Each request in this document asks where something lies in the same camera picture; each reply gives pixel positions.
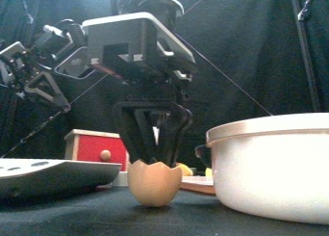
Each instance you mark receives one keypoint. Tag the orange eggshell half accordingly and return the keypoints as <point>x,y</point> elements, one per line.
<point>154,185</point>

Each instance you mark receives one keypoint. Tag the wooden box with red drawer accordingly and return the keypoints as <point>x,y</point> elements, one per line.
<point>93,146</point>

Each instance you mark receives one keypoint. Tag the small yellow toy piece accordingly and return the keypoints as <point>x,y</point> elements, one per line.
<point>209,172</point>
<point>186,170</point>

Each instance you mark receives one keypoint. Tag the wooden cutting board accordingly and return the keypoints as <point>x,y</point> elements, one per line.
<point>198,184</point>

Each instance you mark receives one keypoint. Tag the white pot lid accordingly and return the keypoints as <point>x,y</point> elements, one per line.
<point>270,125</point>

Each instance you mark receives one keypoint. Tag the white egg tray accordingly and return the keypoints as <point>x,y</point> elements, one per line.
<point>51,178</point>

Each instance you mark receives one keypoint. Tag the white toy cooking pot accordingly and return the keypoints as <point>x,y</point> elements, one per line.
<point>274,178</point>

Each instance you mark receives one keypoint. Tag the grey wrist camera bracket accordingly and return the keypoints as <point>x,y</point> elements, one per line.
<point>75,63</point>

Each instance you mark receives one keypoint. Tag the black frame post with clamp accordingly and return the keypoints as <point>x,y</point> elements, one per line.
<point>306,53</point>

